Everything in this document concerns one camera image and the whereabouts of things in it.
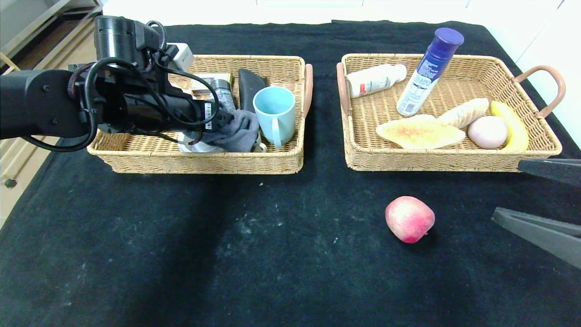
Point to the grey cloth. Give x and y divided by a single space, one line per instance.
240 134

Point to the red apple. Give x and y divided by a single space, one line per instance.
408 220

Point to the yellow banana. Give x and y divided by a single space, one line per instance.
513 125

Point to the flat toasted bread slice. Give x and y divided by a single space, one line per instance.
420 132

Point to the white plastic lid dish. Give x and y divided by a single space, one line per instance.
195 146

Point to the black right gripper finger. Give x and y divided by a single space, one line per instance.
553 170
544 234

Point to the light wooden wheeled rack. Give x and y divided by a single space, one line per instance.
13 163

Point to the wooden shelf unit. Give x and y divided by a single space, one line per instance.
32 27

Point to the light blue plastic mug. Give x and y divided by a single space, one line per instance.
274 111

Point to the spray can with blue cap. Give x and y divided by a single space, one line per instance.
426 72

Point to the pale pink round fruit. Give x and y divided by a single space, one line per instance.
486 131

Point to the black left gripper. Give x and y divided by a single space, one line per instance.
209 111

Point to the dark jar with printed label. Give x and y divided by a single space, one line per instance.
224 93

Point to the white plastic bottle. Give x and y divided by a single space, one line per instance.
374 81

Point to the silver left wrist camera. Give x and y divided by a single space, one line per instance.
181 55

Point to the golden striped croissant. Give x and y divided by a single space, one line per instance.
463 113

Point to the small gold box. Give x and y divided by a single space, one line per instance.
204 81

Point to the small beige ceramic cup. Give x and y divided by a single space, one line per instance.
261 147

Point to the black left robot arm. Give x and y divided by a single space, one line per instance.
45 104

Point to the black soft pouch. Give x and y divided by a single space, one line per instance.
248 88

